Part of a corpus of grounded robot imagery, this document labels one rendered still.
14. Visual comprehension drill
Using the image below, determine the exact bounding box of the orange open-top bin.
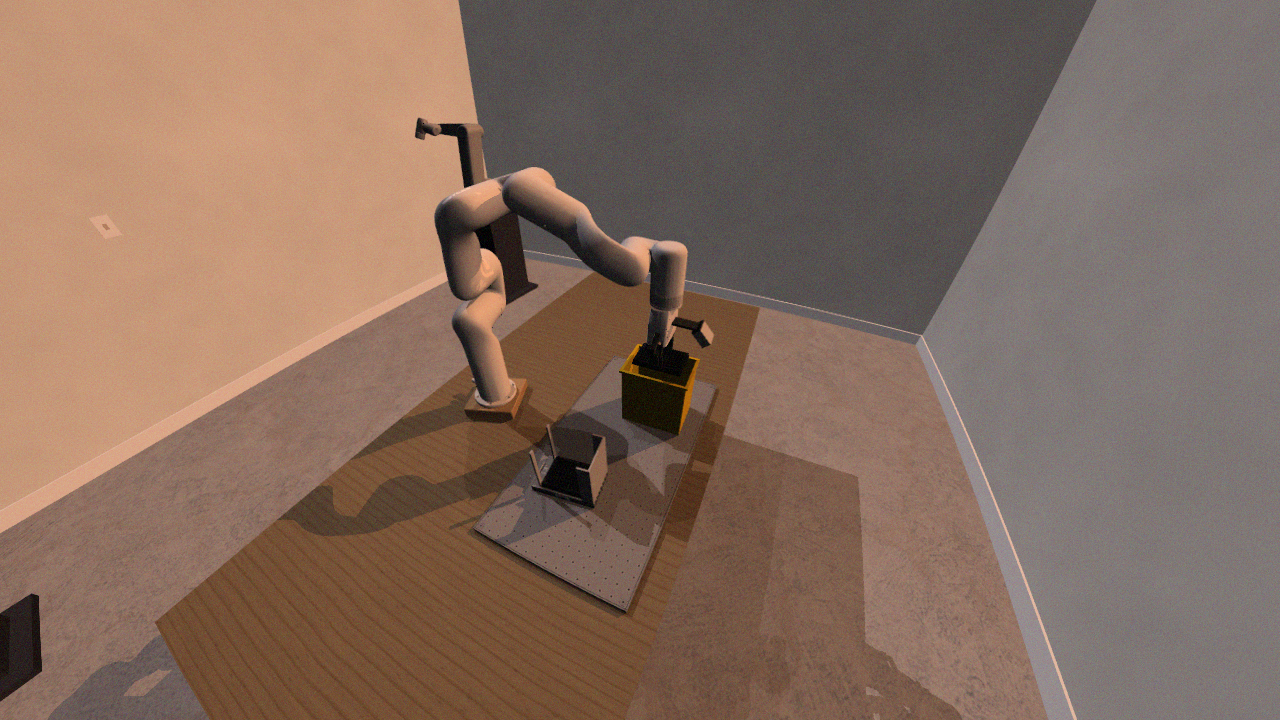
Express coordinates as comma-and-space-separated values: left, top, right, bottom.
620, 345, 700, 436

